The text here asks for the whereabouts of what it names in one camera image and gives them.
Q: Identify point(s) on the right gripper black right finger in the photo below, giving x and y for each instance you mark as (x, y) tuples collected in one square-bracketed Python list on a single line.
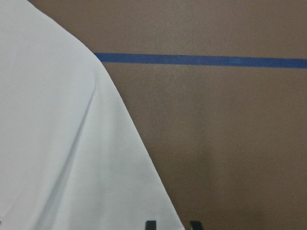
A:
[(195, 225)]

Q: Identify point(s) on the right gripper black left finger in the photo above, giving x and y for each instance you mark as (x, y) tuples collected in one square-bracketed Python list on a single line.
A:
[(150, 225)]

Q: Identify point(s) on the white long-sleeve printed shirt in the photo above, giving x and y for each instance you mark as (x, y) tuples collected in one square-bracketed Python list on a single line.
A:
[(71, 157)]

